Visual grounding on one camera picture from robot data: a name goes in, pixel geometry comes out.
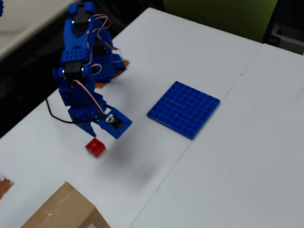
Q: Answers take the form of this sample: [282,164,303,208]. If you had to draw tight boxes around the blue-mounted black wrist camera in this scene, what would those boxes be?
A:
[96,105,133,140]

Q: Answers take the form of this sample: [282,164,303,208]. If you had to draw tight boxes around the blue 8x8 studded baseplate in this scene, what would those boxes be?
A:
[146,80,221,141]

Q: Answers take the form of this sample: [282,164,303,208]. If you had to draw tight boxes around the red 2x2 building block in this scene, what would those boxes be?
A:
[85,137,107,158]

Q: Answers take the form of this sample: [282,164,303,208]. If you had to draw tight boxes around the brown cardboard box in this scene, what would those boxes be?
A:
[21,181,111,228]

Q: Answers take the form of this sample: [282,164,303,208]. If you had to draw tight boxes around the black camera cable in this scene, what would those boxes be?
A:
[45,98,95,124]

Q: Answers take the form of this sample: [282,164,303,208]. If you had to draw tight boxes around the blue gripper body with servo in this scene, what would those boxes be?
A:
[67,92,110,128]

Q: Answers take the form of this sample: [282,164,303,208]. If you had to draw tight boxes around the white side table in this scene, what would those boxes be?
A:
[0,0,72,62]

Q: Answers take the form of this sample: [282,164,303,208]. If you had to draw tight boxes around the grey metal frame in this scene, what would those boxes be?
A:
[264,23,304,57]

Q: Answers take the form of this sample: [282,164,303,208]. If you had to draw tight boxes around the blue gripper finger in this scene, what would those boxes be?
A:
[76,120,96,138]

